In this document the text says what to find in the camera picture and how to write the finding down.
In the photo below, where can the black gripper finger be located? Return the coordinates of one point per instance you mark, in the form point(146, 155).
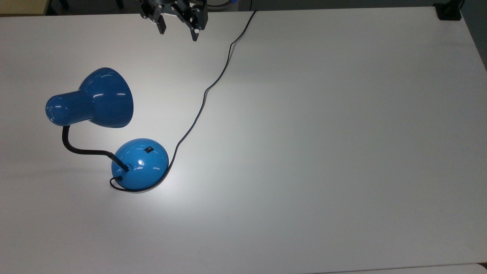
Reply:
point(161, 26)
point(195, 32)

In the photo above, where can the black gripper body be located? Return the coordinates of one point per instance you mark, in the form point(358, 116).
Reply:
point(179, 7)

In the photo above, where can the blue desk lamp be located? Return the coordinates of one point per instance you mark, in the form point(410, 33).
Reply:
point(102, 99)

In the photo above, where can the beige wooden board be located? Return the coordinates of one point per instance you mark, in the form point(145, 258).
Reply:
point(23, 7)

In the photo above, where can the black camera stand base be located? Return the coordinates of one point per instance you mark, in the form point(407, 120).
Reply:
point(449, 13)

